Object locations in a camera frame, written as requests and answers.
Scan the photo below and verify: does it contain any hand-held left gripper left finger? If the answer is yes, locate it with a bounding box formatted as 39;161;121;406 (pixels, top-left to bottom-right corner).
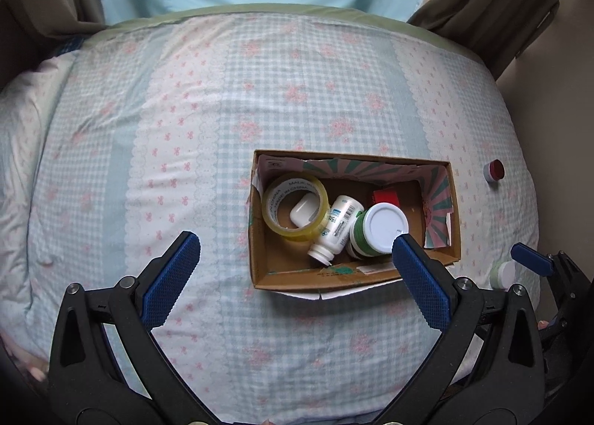
48;231;219;425

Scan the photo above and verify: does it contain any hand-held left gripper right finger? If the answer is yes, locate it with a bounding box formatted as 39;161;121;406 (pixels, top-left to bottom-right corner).
371;234;545;425

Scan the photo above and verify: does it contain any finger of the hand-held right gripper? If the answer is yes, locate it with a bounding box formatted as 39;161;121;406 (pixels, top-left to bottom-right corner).
510;242;581;314

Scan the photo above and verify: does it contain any white lid round jar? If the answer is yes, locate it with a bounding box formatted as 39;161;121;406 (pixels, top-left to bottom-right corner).
489;260;517;291

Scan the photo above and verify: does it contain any green label white jar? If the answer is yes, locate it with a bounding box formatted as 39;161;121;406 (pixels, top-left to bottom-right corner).
348;202;410;261

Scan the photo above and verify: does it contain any red lid small jar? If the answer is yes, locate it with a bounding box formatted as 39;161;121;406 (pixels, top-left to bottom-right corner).
483;158;506;184

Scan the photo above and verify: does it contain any red rectangular box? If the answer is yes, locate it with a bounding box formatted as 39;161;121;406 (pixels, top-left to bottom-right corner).
372;189;401;207

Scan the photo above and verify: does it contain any white pill bottle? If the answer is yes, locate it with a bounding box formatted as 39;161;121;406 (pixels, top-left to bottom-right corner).
309;195;365;265

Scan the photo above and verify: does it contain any cardboard box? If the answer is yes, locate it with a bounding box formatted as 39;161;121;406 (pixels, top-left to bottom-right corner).
248;149;461;301

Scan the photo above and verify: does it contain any clear yellowish tape roll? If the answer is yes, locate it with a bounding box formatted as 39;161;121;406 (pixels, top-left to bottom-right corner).
261;173;331;240

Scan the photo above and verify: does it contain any white earbud case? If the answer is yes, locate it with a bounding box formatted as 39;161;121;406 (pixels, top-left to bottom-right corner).
290;193;323;228

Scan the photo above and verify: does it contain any floral checked bed sheet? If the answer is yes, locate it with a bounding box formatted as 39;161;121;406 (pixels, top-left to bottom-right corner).
0;12;544;425

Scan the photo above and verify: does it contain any dark blue patterned cloth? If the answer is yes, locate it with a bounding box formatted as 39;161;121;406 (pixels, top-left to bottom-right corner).
59;35;85;55

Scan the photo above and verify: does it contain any green under sheet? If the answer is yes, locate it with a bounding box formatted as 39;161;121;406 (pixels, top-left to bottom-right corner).
108;4;481;61

